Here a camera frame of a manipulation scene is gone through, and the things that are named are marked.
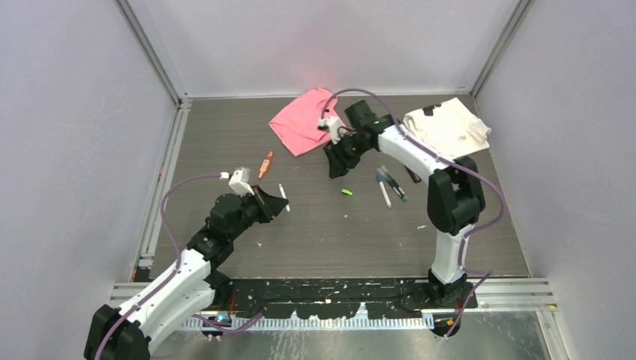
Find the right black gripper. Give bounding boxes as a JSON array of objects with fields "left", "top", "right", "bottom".
[{"left": 324, "top": 132, "right": 372, "bottom": 179}]

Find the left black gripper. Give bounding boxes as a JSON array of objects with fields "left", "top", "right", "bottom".
[{"left": 228, "top": 184, "right": 287, "bottom": 241}]

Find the white marker pen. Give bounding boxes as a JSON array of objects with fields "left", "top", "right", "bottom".
[{"left": 278, "top": 183, "right": 291, "bottom": 213}]

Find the black pen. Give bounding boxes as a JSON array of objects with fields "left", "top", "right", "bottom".
[{"left": 380, "top": 166, "right": 404, "bottom": 197}]

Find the green gel pen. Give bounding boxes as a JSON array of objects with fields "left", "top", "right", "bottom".
[{"left": 380, "top": 166, "right": 408, "bottom": 202}]

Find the black green highlighter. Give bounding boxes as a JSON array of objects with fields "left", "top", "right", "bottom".
[{"left": 406, "top": 167, "right": 422, "bottom": 184}]

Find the white blue marker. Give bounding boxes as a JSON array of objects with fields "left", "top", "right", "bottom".
[{"left": 376, "top": 174, "right": 392, "bottom": 209}]

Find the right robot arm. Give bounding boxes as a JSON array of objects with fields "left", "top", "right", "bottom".
[{"left": 318, "top": 100, "right": 485, "bottom": 307}]

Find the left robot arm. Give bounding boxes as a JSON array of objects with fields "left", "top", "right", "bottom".
[{"left": 83, "top": 185, "right": 289, "bottom": 359}]

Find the orange highlighter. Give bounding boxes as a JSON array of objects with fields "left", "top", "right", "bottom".
[{"left": 258, "top": 151, "right": 274, "bottom": 179}]

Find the pink cloth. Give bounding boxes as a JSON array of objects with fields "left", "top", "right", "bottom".
[{"left": 268, "top": 88, "right": 332, "bottom": 157}]

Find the white cloth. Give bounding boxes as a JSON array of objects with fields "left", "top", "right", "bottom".
[{"left": 403, "top": 97, "right": 491, "bottom": 158}]

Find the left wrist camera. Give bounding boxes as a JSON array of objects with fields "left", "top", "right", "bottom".
[{"left": 220, "top": 166, "right": 255, "bottom": 197}]

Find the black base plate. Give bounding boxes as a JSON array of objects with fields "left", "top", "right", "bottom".
[{"left": 209, "top": 277, "right": 477, "bottom": 320}]

